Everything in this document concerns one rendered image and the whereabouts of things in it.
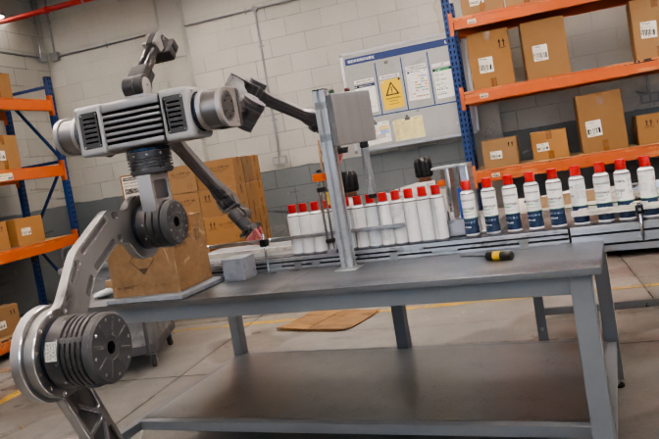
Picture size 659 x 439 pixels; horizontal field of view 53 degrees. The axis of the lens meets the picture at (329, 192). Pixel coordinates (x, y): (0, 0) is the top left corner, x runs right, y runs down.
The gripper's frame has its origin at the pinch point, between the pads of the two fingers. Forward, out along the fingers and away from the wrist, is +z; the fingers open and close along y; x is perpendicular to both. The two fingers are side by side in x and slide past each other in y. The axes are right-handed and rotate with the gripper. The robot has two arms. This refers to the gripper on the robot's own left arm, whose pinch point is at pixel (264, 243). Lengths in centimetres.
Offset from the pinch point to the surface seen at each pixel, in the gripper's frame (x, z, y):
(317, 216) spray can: -27.1, 10.4, -2.8
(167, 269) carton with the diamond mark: 14.2, -11.9, -41.9
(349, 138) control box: -63, 4, -15
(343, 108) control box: -70, -5, -15
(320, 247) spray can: -18.5, 19.6, -3.3
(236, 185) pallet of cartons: 119, -119, 267
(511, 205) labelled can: -82, 61, -4
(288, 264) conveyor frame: -4.8, 14.7, -6.0
